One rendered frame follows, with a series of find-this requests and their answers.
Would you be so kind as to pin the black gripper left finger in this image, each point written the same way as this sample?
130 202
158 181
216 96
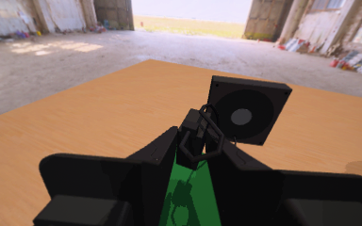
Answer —
141 178

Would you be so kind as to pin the black computer fan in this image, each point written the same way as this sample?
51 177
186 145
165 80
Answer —
247 108

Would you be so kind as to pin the green circuit board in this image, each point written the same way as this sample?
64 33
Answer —
190 198

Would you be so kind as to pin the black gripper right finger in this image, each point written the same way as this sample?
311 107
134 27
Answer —
250 193

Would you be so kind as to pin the black cable with plug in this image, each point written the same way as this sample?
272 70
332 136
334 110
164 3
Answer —
191 138

